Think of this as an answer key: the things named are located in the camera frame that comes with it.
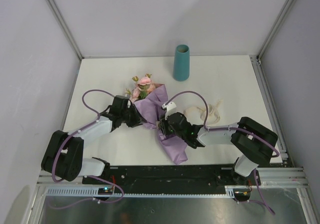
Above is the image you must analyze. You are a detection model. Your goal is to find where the beige ribbon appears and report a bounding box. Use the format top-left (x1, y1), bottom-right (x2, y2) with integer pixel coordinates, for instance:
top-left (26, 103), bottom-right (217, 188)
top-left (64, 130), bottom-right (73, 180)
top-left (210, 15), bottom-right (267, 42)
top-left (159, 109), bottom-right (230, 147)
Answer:
top-left (183, 99), bottom-right (223, 126)

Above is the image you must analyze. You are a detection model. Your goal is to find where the left aluminium frame post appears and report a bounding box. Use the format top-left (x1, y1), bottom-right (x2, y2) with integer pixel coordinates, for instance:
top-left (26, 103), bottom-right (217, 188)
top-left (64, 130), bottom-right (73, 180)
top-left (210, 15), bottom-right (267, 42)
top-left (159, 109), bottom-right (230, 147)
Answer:
top-left (45, 0), bottom-right (84, 61)

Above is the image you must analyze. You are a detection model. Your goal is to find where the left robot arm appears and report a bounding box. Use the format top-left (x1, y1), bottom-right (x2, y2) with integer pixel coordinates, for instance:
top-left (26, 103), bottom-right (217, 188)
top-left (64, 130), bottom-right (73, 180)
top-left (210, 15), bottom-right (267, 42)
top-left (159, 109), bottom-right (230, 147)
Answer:
top-left (41, 95), bottom-right (147, 184)

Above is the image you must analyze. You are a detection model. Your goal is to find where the white cable duct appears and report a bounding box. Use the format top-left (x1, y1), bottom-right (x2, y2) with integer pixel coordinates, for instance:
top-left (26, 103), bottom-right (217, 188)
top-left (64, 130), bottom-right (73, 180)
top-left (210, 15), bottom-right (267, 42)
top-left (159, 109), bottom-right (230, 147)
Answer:
top-left (45, 186), bottom-right (249, 198)

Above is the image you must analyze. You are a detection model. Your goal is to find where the right aluminium table rail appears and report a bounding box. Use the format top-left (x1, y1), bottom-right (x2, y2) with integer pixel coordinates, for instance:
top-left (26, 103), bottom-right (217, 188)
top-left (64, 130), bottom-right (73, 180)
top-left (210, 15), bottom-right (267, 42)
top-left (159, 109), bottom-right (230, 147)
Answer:
top-left (249, 55), bottom-right (291, 162)

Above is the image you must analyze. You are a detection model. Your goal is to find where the purple wrapping paper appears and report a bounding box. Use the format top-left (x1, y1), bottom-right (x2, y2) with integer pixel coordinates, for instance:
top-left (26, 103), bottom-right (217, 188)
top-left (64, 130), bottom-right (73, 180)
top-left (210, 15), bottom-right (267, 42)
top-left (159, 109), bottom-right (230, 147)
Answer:
top-left (132, 84), bottom-right (188, 165)

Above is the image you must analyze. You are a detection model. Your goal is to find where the aluminium frame post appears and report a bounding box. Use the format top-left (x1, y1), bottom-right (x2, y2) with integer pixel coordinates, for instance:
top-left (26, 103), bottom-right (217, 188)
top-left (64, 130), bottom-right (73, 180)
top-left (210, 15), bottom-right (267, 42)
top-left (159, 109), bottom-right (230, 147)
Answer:
top-left (45, 0), bottom-right (84, 61)
top-left (256, 0), bottom-right (296, 60)

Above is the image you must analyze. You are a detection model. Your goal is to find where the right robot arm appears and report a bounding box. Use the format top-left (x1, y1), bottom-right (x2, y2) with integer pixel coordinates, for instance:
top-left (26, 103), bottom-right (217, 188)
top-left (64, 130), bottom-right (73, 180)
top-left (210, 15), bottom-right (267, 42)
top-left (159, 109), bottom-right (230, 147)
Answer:
top-left (158, 112), bottom-right (280, 185)

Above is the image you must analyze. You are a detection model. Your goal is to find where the right aluminium frame post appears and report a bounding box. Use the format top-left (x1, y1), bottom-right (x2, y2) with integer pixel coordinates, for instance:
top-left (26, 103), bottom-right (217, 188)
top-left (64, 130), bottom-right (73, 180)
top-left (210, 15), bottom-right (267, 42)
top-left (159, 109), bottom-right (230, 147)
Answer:
top-left (256, 0), bottom-right (296, 60)

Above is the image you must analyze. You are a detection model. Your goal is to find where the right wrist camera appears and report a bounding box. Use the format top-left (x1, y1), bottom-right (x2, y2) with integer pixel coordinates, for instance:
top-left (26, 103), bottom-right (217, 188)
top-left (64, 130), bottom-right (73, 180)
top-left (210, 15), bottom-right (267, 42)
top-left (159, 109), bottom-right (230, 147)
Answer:
top-left (161, 101), bottom-right (177, 119)

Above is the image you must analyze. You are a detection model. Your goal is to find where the teal conical vase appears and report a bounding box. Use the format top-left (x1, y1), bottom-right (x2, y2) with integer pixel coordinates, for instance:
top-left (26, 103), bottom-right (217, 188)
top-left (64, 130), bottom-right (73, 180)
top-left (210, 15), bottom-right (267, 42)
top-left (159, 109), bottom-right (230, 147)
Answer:
top-left (173, 44), bottom-right (190, 81)

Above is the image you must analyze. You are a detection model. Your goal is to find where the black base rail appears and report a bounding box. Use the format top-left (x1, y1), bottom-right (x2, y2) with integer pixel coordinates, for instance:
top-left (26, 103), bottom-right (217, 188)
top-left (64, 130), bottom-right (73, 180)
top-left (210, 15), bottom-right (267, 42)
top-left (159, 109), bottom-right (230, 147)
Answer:
top-left (82, 165), bottom-right (261, 193)

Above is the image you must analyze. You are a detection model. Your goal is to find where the pink flower bouquet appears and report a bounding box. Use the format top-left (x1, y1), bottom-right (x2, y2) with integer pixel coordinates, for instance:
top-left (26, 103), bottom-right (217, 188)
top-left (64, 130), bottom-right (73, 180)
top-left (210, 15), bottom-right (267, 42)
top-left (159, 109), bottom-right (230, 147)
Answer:
top-left (125, 73), bottom-right (156, 103)

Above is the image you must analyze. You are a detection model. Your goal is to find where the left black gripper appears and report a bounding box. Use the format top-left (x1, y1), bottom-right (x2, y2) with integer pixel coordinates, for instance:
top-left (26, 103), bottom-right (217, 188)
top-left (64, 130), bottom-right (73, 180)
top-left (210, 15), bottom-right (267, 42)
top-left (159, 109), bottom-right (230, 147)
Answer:
top-left (120, 104), bottom-right (147, 128)

